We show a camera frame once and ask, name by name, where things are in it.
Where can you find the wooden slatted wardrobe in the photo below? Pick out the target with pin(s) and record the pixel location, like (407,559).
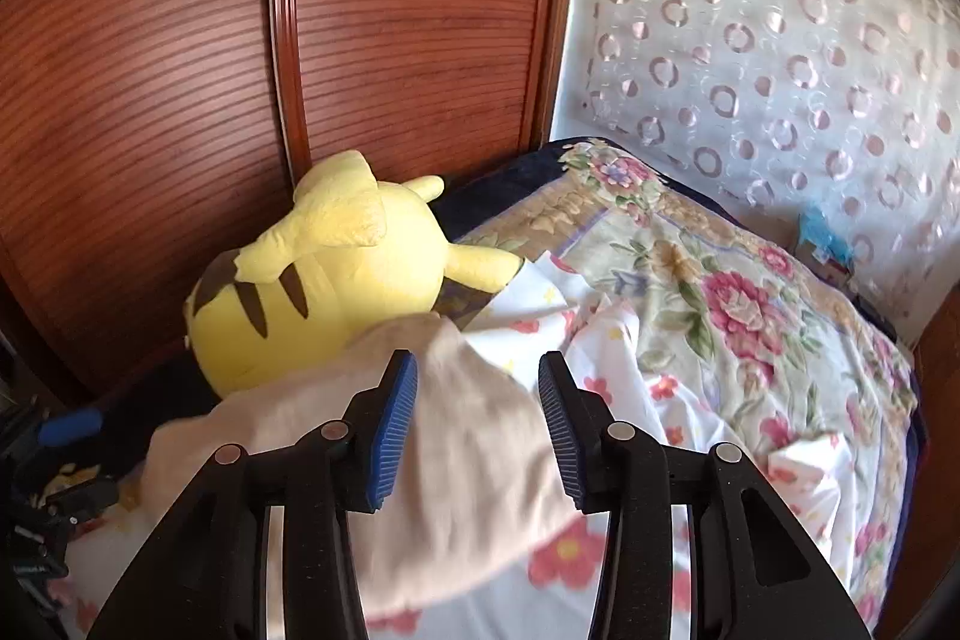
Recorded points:
(150,48)

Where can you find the yellow plush toy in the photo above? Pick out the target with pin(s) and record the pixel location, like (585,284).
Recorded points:
(352,280)

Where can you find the circle-patterned sheer curtain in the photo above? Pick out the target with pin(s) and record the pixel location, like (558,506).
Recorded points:
(750,48)

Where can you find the teal box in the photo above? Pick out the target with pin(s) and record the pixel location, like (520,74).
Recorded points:
(817,235)

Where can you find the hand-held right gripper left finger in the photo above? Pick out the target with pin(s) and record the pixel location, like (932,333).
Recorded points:
(394,430)

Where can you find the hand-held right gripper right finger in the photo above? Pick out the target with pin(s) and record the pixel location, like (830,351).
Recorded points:
(559,430)

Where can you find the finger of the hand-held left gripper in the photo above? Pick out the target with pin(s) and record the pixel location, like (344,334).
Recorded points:
(75,497)
(71,426)

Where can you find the floral quilt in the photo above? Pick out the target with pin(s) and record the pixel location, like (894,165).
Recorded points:
(712,310)

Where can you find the beige printed t-shirt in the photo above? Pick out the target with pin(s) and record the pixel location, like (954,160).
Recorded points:
(465,505)

